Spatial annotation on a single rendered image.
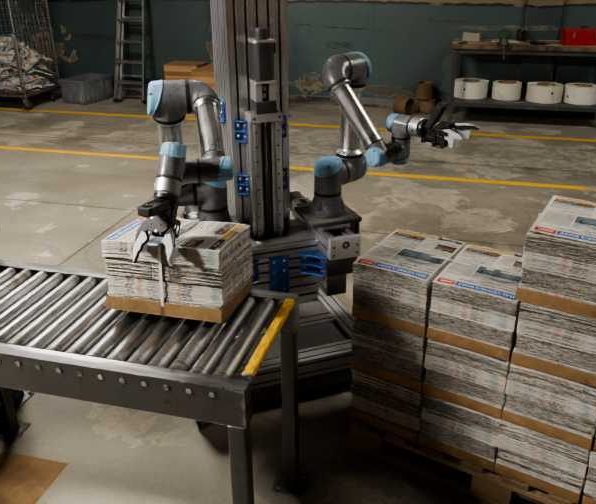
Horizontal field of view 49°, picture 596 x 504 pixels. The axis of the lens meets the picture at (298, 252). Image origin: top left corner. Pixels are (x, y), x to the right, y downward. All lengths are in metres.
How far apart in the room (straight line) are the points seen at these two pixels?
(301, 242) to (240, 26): 0.89
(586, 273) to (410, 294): 0.57
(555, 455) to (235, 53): 1.86
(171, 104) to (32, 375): 0.98
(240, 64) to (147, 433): 1.56
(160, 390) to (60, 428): 1.27
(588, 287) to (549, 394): 0.40
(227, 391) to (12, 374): 0.66
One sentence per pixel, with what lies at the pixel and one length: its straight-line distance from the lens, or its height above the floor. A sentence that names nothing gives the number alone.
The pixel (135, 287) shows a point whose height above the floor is 0.91.
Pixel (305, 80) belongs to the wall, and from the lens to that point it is 9.04.
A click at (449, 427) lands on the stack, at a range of 2.50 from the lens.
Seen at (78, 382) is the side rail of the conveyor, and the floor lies 0.74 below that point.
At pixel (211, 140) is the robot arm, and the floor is 1.29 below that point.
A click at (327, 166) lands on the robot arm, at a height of 1.04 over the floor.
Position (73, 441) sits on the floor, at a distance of 2.96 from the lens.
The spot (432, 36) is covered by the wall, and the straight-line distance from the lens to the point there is 8.71.
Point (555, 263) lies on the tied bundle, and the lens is 2.08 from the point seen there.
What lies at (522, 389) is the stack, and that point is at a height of 0.52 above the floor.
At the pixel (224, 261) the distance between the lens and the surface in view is 1.93.
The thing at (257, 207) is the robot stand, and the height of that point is 0.87.
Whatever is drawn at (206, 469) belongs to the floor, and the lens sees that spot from 2.71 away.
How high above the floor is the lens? 1.81
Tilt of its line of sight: 24 degrees down
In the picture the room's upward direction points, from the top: 1 degrees counter-clockwise
